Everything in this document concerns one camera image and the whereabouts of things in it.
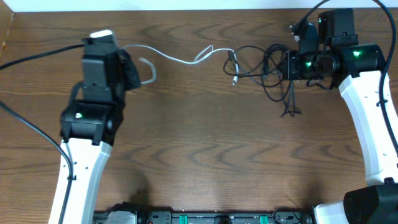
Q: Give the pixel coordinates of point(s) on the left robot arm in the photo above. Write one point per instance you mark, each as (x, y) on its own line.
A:
(89, 124)

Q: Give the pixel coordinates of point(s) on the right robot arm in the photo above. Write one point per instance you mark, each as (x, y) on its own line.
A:
(331, 49)

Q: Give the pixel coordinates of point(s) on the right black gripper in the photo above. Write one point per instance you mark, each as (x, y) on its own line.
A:
(286, 65)

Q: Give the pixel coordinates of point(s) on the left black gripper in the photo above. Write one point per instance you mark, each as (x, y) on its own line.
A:
(130, 73)

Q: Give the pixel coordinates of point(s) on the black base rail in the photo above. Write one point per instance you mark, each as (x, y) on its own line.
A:
(167, 217)

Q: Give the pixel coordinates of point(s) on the cardboard box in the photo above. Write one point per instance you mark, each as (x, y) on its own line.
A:
(6, 18)

